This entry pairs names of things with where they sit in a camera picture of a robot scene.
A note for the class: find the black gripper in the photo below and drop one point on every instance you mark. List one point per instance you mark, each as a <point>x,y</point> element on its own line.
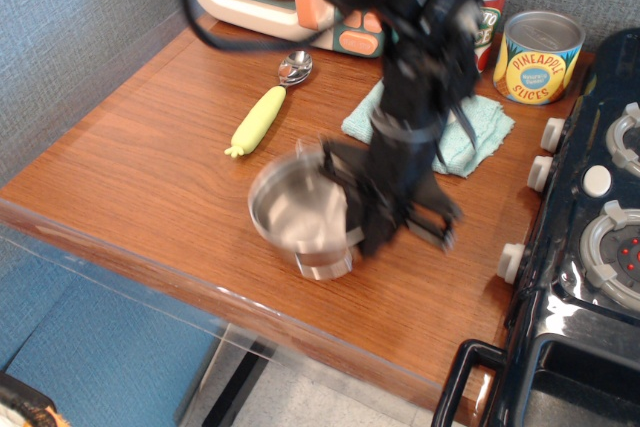
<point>388,185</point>

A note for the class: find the stainless steel pot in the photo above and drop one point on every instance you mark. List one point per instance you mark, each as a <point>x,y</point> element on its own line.
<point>302,214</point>

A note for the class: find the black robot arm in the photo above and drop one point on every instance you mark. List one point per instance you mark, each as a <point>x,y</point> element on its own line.
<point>428,64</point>

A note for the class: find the pineapple slices can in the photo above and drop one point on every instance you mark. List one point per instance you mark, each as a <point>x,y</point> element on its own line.
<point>537,56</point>

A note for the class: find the dark toy stove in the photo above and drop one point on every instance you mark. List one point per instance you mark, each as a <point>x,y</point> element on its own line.
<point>571,356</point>

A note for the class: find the toy microwave teal and cream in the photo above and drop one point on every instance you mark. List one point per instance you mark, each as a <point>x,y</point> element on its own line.
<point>359,34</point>

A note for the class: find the tomato sauce can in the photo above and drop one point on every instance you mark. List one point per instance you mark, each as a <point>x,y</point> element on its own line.
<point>491,16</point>

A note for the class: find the orange black object corner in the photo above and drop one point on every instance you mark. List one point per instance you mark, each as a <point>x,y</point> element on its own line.
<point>23,405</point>

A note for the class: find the spoon with green handle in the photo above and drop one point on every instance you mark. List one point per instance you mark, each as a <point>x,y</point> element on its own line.
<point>293,70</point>

